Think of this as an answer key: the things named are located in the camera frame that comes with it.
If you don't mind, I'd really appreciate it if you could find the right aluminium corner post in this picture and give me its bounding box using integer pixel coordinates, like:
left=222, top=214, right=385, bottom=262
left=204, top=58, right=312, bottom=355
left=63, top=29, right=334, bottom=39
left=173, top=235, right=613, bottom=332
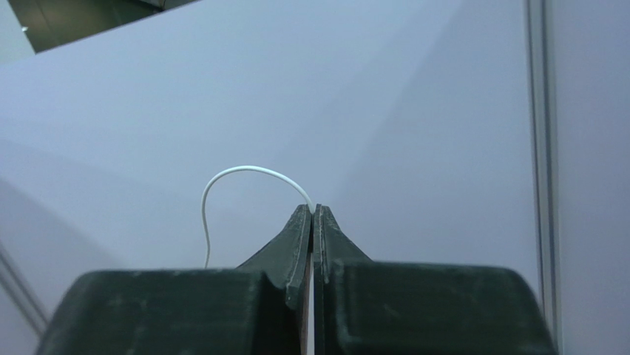
left=524, top=1, right=563, bottom=354

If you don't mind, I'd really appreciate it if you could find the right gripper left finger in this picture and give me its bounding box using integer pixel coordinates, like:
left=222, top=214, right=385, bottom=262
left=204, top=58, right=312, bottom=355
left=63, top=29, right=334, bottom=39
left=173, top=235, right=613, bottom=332
left=37, top=205, right=311, bottom=354

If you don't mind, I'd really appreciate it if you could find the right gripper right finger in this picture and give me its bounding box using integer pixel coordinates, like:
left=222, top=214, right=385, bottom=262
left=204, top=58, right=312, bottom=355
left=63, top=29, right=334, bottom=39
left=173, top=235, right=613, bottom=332
left=313, top=205, right=556, bottom=354

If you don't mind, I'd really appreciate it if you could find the aluminium corner post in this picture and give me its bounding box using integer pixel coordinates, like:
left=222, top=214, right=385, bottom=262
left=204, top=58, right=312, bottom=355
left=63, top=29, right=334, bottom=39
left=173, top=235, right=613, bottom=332
left=1, top=245, right=49, bottom=337
left=524, top=1, right=563, bottom=354

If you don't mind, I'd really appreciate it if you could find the white cable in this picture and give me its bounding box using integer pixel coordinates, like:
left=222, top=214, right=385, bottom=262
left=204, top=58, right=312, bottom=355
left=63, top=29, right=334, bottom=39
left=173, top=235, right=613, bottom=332
left=200, top=165, right=316, bottom=269

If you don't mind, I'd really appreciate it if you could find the left aluminium corner post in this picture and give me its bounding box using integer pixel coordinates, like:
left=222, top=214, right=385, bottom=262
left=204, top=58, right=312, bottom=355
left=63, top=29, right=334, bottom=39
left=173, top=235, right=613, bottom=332
left=1, top=245, right=49, bottom=337

